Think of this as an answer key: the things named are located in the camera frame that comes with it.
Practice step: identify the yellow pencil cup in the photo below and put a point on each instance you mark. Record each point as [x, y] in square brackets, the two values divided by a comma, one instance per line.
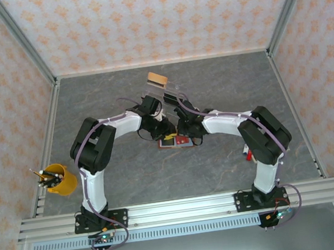
[65, 184]

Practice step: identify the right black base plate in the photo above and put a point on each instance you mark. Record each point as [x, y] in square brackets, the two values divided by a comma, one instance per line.
[241, 201]

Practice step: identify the black board bracket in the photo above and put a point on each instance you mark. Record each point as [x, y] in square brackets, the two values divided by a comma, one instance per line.
[103, 247]
[264, 222]

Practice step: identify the green controller board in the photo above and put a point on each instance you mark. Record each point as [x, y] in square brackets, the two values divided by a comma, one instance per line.
[279, 215]
[103, 238]

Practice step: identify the blue white marker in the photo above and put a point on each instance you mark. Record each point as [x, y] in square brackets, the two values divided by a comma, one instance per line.
[245, 149]

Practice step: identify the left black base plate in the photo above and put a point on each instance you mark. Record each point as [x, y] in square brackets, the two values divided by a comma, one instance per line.
[120, 214]

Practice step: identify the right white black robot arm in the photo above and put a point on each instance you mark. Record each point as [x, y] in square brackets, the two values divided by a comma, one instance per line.
[222, 124]

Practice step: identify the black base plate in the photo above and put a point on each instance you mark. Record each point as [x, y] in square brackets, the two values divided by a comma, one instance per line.
[120, 214]
[241, 201]

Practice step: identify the aluminium frame rail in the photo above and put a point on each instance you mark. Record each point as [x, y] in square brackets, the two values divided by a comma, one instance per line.
[287, 93]
[47, 131]
[162, 62]

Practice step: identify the brown leather card holder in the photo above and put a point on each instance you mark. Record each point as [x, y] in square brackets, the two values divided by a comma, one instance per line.
[174, 144]

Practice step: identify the aluminium mounting rail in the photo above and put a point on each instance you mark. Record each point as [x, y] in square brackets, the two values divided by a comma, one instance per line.
[181, 209]

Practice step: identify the tan wooden block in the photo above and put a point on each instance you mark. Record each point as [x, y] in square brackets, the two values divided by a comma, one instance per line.
[157, 77]

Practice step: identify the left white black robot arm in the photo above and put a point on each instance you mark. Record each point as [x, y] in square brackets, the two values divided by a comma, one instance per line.
[124, 124]

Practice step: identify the red marker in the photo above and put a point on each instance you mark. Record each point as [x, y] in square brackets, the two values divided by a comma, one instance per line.
[249, 155]

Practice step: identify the aluminium frame post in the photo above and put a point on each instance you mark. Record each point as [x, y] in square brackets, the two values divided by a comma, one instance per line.
[22, 39]
[288, 4]

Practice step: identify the black pen white cap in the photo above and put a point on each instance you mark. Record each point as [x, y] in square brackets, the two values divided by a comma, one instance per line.
[41, 171]

